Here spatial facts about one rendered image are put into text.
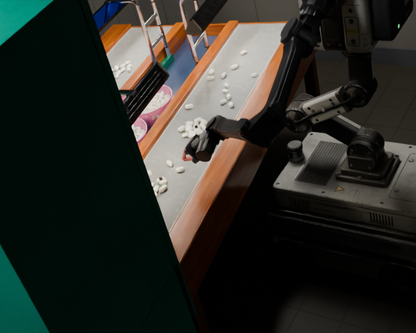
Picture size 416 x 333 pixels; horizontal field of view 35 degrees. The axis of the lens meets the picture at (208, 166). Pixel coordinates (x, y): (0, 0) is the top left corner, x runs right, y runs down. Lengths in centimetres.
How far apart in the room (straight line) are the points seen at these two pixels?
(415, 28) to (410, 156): 159
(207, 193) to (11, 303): 108
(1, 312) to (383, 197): 164
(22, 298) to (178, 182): 119
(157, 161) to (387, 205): 94
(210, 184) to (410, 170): 87
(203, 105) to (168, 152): 35
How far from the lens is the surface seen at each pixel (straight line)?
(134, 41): 383
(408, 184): 282
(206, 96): 310
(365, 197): 278
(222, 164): 260
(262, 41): 346
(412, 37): 445
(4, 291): 158
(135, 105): 249
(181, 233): 234
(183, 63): 358
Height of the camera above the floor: 229
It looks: 36 degrees down
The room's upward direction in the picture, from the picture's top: 16 degrees counter-clockwise
